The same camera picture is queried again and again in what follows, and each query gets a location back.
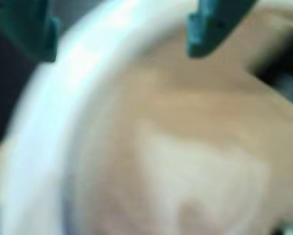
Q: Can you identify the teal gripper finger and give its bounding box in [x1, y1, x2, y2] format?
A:
[186, 0, 258, 60]
[0, 0, 60, 64]

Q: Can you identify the white round shape sorter lid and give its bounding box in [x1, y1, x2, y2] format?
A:
[0, 0, 293, 235]

